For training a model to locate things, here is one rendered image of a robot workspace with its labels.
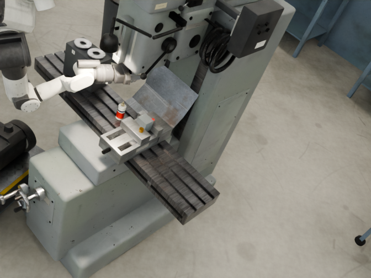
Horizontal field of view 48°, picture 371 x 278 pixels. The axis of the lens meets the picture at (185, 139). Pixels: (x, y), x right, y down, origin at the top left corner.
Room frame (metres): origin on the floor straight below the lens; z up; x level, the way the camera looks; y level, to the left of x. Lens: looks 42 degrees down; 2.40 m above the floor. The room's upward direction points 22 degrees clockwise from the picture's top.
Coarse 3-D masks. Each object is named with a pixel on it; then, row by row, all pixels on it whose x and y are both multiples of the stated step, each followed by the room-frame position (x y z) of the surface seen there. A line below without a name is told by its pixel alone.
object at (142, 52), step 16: (128, 0) 1.51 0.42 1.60; (144, 16) 1.46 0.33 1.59; (160, 16) 1.49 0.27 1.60; (160, 32) 1.51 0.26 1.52; (128, 48) 1.48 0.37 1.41; (144, 48) 1.46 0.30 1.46; (160, 48) 1.54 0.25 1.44; (128, 64) 1.47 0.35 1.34; (144, 64) 1.47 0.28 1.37; (160, 64) 1.57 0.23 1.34
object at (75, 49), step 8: (72, 40) 1.80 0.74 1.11; (80, 40) 1.81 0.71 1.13; (88, 40) 1.84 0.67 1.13; (72, 48) 1.74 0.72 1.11; (80, 48) 1.75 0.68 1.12; (88, 48) 1.78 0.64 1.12; (96, 48) 1.82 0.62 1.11; (72, 56) 1.74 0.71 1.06; (80, 56) 1.72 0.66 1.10; (88, 56) 1.72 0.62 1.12; (96, 56) 1.73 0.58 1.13; (104, 56) 1.76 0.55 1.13; (64, 64) 1.76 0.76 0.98; (72, 64) 1.74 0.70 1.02; (72, 72) 1.73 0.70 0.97; (88, 88) 1.69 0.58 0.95; (96, 88) 1.71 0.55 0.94
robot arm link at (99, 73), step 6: (78, 60) 1.42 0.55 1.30; (84, 60) 1.43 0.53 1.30; (90, 60) 1.45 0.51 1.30; (96, 60) 1.47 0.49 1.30; (78, 66) 1.40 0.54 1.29; (84, 66) 1.42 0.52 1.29; (90, 66) 1.43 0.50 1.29; (96, 66) 1.45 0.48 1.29; (102, 66) 1.48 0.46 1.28; (78, 72) 1.40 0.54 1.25; (90, 72) 1.42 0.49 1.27; (96, 72) 1.44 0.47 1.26; (102, 72) 1.45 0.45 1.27; (96, 78) 1.43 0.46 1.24; (102, 78) 1.44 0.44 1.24
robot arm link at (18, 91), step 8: (8, 80) 1.14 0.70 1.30; (24, 80) 1.19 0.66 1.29; (8, 88) 1.16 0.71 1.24; (16, 88) 1.16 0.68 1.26; (24, 88) 1.19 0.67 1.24; (8, 96) 1.18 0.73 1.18; (16, 96) 1.18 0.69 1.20; (24, 96) 1.20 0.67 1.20; (16, 104) 1.18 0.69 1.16; (24, 104) 1.20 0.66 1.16; (32, 104) 1.22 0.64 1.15
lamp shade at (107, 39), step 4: (104, 36) 1.37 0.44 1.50; (108, 36) 1.37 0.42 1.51; (112, 36) 1.38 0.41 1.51; (116, 36) 1.40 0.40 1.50; (100, 40) 1.37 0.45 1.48; (104, 40) 1.35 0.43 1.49; (108, 40) 1.35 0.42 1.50; (112, 40) 1.36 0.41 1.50; (116, 40) 1.38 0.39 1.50; (100, 44) 1.36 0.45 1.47; (104, 44) 1.35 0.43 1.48; (108, 44) 1.35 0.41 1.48; (112, 44) 1.36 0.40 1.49; (116, 44) 1.37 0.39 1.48; (100, 48) 1.35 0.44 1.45; (104, 48) 1.35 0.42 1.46; (108, 48) 1.35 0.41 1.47; (112, 48) 1.35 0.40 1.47; (116, 48) 1.37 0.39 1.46; (108, 52) 1.35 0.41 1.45; (112, 52) 1.36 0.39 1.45
